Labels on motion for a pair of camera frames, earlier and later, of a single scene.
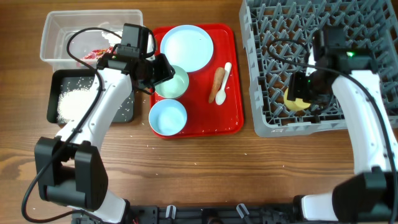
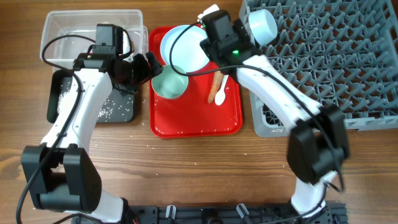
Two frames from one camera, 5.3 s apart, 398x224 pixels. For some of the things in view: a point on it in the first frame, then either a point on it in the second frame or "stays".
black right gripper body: [307, 87] -> [240, 33]
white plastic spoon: [221, 96] stays
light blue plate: [187, 46] stays
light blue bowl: [168, 117] -> [263, 26]
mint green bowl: [175, 87] stays
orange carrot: [217, 81] stays
